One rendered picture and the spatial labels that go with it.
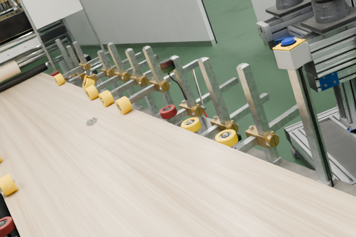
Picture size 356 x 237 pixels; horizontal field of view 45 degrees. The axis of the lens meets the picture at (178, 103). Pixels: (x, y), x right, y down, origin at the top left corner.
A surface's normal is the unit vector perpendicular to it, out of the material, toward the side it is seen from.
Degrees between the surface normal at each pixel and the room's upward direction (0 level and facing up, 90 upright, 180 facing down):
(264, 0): 90
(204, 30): 90
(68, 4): 90
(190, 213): 0
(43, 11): 90
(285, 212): 0
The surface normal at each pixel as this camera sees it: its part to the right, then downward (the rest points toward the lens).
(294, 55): 0.50, 0.15
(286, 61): -0.79, 0.47
